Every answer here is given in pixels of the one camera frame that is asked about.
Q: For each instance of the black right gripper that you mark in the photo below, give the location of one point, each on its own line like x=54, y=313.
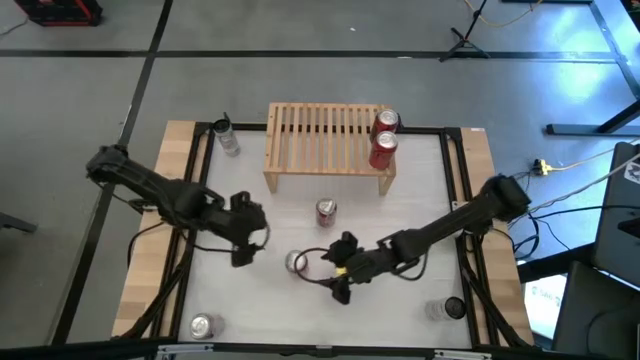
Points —
x=362, y=267

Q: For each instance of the yellow power strip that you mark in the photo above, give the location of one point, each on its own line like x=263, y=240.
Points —
x=541, y=167

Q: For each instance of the red cola can black lettering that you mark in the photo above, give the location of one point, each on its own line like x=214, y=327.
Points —
x=325, y=216

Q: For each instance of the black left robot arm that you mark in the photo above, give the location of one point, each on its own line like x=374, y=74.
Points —
x=150, y=187

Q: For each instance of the silver Diet Coke can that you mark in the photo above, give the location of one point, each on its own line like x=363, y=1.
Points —
x=201, y=326

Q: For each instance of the black aluminium table frame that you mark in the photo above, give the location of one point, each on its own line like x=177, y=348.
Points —
x=250, y=127

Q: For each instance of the white Celsius can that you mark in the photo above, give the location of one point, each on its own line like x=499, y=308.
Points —
x=437, y=310
x=227, y=142

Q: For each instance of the black crossbar with brackets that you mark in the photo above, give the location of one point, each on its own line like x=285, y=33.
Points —
x=75, y=349

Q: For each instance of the black chair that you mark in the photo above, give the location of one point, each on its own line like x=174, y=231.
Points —
x=600, y=320

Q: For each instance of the white printed paper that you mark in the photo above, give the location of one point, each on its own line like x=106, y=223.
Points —
x=545, y=305

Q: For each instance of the black desk bar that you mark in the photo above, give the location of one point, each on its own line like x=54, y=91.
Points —
x=550, y=265

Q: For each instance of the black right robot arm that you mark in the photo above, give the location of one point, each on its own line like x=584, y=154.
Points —
x=450, y=222

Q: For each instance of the grey floor object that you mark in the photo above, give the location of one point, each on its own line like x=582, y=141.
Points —
x=15, y=222

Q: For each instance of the silver soda can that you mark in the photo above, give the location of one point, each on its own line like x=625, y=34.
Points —
x=294, y=262

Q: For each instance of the wooden slatted shelf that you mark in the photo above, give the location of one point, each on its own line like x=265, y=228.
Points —
x=325, y=171

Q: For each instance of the red and black crate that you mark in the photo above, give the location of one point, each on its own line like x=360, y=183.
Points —
x=60, y=12

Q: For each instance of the black desk frame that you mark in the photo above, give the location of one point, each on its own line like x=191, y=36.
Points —
x=575, y=129

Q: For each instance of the black tripod stand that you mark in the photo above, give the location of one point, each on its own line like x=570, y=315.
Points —
x=463, y=44

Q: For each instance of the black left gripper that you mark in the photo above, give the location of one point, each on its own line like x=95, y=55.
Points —
x=235, y=225

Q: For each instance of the red Coca-Cola can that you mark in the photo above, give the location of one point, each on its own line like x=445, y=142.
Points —
x=387, y=121
x=382, y=152

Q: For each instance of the grey panel with sticker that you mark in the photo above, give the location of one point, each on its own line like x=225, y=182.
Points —
x=617, y=240

